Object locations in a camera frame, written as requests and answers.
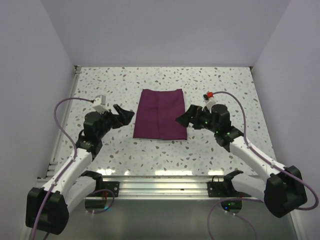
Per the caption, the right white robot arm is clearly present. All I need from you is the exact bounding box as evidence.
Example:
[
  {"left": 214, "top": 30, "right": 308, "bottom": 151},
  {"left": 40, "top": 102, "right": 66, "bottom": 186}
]
[{"left": 176, "top": 104, "right": 307, "bottom": 218}]

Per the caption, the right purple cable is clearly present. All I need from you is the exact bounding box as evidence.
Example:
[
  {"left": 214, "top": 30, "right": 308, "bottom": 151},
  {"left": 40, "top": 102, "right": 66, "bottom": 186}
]
[{"left": 207, "top": 90, "right": 316, "bottom": 240}]

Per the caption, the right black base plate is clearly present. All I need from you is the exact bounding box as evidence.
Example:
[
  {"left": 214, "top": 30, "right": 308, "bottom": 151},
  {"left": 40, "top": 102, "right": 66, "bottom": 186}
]
[{"left": 206, "top": 175, "right": 244, "bottom": 198}]

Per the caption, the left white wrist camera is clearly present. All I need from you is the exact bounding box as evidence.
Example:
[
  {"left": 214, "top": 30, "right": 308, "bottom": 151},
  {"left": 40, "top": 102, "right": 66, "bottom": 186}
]
[{"left": 92, "top": 94, "right": 107, "bottom": 114}]

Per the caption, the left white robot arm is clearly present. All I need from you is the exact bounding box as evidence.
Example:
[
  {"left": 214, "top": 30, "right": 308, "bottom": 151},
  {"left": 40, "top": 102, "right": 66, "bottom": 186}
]
[{"left": 25, "top": 104, "right": 135, "bottom": 235}]

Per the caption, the left aluminium side rail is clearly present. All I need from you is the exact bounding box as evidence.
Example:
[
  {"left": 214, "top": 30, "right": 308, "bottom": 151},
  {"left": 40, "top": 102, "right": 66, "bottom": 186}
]
[{"left": 44, "top": 65, "right": 82, "bottom": 180}]

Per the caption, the purple cable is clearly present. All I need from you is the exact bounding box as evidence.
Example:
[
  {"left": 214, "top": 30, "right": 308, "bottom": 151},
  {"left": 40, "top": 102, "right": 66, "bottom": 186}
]
[
  {"left": 207, "top": 90, "right": 316, "bottom": 240},
  {"left": 29, "top": 97, "right": 116, "bottom": 240}
]

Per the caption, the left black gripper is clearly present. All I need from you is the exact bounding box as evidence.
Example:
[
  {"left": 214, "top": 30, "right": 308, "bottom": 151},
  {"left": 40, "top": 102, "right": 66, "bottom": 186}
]
[{"left": 96, "top": 104, "right": 134, "bottom": 140}]

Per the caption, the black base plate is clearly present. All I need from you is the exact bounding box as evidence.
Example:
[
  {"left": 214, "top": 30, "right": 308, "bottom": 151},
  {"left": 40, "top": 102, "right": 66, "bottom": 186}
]
[
  {"left": 93, "top": 181, "right": 120, "bottom": 198},
  {"left": 206, "top": 175, "right": 244, "bottom": 198}
]

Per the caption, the aluminium mounting rail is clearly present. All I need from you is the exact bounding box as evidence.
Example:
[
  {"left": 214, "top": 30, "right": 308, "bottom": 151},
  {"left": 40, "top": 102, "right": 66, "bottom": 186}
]
[{"left": 37, "top": 174, "right": 291, "bottom": 201}]

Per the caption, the purple surgical drape cloth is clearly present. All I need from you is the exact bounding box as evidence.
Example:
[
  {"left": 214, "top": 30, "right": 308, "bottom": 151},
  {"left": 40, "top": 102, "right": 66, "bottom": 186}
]
[{"left": 133, "top": 89, "right": 188, "bottom": 141}]

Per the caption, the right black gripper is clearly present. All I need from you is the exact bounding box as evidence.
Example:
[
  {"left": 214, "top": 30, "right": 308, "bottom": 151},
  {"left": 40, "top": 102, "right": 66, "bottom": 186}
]
[{"left": 175, "top": 104, "right": 219, "bottom": 134}]

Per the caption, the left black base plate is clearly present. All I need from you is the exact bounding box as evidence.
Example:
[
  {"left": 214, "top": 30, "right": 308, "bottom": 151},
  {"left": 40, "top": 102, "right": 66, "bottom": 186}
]
[{"left": 93, "top": 181, "right": 120, "bottom": 198}]

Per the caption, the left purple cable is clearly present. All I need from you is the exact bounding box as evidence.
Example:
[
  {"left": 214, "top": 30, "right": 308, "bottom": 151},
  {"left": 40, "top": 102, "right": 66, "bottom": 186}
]
[{"left": 29, "top": 97, "right": 116, "bottom": 240}]

